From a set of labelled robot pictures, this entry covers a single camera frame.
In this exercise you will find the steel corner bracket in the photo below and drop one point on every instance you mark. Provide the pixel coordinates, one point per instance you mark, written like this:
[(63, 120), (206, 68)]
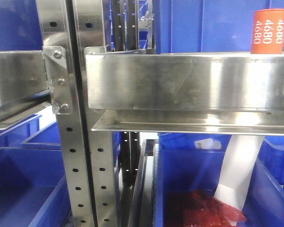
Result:
[(58, 75)]

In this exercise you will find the blue bin lower left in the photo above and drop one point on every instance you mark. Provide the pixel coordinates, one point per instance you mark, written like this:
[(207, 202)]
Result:
[(33, 188)]

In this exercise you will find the blue bin upper left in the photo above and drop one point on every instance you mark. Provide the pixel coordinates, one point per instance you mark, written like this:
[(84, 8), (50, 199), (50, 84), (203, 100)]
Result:
[(19, 26)]

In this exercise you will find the steel shelf tray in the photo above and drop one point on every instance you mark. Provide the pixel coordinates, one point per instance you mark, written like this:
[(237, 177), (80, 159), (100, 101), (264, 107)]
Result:
[(24, 88), (201, 92)]

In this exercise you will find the orange cylindrical capacitor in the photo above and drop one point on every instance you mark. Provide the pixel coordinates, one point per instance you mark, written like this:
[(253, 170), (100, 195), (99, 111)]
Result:
[(268, 31)]

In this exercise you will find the blue bin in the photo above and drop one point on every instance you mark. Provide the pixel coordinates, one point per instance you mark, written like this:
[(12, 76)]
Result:
[(187, 169), (19, 26), (272, 155), (33, 188), (206, 25)]

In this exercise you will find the blue bin upper right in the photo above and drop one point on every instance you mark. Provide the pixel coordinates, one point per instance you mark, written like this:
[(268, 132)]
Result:
[(206, 25)]

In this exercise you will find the right steel shelf tray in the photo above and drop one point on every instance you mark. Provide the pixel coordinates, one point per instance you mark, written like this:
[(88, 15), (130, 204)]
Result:
[(201, 92)]

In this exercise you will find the blue bin far right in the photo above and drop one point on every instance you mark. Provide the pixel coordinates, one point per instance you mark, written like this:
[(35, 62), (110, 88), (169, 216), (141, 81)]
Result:
[(272, 155)]

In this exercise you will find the blue bin lower right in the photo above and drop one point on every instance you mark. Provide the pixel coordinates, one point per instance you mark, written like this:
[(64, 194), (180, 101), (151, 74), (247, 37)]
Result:
[(187, 169)]

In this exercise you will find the red bubble wrap bag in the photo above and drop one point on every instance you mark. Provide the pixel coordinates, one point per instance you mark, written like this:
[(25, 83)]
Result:
[(199, 209)]

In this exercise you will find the steel perforated upright post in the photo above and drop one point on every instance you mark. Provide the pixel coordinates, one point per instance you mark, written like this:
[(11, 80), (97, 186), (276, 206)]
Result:
[(81, 27)]

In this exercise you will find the left steel shelf tray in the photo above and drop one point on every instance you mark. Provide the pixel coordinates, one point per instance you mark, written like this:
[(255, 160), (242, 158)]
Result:
[(24, 88)]

